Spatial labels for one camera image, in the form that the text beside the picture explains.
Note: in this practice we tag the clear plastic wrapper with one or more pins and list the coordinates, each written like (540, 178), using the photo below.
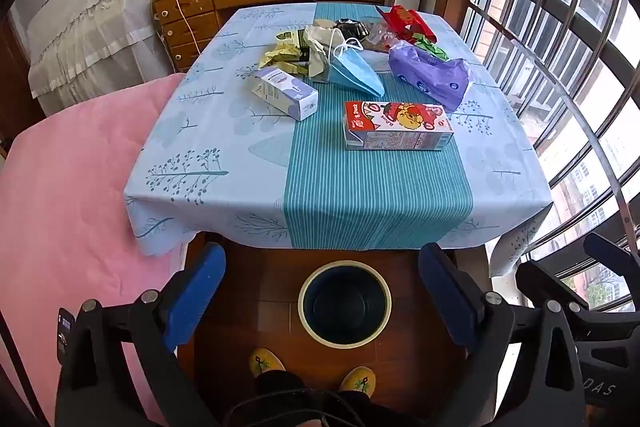
(382, 37)

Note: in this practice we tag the person's left yellow slipper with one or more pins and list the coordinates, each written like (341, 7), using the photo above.
(266, 361)

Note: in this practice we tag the pink blanket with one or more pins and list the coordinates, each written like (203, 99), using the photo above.
(75, 207)

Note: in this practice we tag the red juice carton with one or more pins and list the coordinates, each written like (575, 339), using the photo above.
(395, 119)

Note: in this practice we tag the person's yellow slipper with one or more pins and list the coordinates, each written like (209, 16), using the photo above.
(266, 361)
(358, 379)

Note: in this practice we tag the person's right yellow slipper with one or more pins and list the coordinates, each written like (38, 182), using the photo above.
(358, 379)

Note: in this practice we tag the white lace furniture cover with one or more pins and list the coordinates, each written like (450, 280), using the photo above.
(90, 32)

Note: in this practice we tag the dark round trash bin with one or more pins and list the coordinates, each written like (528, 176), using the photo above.
(345, 307)

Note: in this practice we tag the cream crumpled paper bag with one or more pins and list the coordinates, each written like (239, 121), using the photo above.
(320, 57)

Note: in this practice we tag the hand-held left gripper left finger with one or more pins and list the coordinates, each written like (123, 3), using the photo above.
(200, 292)

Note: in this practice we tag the blue face mask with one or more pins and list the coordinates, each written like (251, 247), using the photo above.
(355, 74)

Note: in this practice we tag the white purple carton box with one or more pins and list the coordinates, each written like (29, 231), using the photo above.
(285, 92)

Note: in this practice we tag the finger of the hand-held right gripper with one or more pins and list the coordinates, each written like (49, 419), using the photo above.
(545, 282)
(612, 253)

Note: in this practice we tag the person's dark trousers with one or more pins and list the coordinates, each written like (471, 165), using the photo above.
(280, 384)

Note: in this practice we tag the red foil packet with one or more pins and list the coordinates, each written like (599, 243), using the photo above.
(405, 19)

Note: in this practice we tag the black box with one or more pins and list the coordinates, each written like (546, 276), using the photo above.
(351, 28)

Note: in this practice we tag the blue tree print tablecloth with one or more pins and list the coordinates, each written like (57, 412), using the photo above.
(225, 147)

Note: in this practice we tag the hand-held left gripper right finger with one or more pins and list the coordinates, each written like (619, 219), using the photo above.
(445, 292)

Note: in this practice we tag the yellow green wrapper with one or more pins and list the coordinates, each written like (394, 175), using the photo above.
(280, 58)

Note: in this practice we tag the purple tissue packet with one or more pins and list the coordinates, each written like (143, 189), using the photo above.
(430, 74)

